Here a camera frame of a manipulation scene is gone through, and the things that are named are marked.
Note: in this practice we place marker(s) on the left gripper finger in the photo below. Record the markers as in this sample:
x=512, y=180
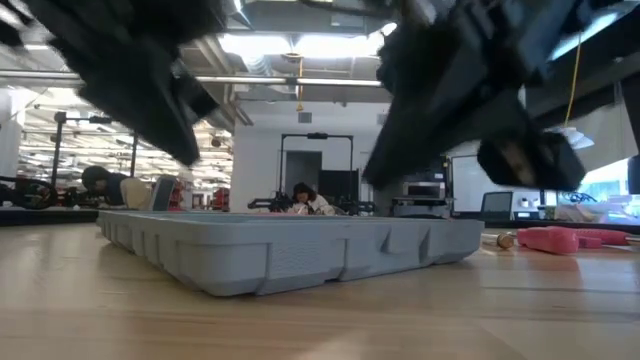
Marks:
x=135, y=105
x=172, y=100

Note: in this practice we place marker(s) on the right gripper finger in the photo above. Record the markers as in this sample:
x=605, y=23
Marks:
x=445, y=145
x=400, y=130

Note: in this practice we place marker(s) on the grey plastic tool case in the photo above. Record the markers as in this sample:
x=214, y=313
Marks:
x=300, y=255

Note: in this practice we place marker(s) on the other-station black robot arm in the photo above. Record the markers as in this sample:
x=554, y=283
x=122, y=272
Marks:
x=357, y=206
x=272, y=202
x=30, y=195

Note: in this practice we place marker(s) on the red tool cabinet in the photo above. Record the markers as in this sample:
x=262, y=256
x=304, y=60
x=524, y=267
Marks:
x=221, y=199

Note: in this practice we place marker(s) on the whiteboard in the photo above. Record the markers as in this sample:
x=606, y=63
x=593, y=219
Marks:
x=470, y=185

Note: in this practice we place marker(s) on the silver oven appliance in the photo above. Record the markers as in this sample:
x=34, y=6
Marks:
x=424, y=190

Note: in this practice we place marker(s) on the grey mesh office chair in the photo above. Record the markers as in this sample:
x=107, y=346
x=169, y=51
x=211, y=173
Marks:
x=497, y=205

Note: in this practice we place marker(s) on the white multi-head floor lamp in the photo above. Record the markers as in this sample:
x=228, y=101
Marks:
x=587, y=142

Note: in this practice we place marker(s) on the black ceiling spotlight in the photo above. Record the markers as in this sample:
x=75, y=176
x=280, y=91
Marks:
x=215, y=142

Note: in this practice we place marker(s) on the black equipment cabinet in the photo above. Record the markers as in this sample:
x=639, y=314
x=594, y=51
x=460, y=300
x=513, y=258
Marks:
x=425, y=205

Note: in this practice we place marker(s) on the long tube ceiling light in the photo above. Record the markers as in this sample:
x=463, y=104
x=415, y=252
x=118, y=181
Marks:
x=330, y=81

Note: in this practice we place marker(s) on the blue-grey chair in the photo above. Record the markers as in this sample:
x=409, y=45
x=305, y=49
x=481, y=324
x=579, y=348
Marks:
x=165, y=195

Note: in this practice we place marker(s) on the clear plastic bag pile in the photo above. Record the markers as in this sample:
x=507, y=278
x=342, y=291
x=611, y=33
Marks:
x=615, y=210

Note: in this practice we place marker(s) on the grey wall vent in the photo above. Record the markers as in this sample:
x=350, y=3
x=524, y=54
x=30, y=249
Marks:
x=384, y=119
x=305, y=117

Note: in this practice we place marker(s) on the black rig frame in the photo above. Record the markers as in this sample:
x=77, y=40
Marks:
x=56, y=150
x=316, y=135

